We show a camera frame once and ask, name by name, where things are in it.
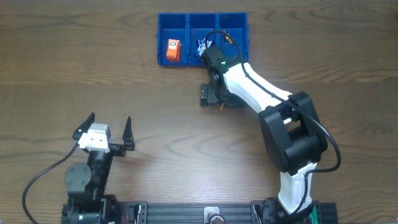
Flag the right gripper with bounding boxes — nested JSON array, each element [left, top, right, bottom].
[[200, 83, 219, 108]]

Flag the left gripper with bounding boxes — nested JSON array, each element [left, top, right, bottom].
[[72, 112, 136, 157]]

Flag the mounting rail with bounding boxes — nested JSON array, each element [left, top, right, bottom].
[[61, 201, 338, 224]]

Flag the blue tray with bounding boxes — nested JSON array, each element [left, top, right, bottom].
[[157, 12, 249, 67]]

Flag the orange candy box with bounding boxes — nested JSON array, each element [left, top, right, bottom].
[[165, 39, 182, 62]]

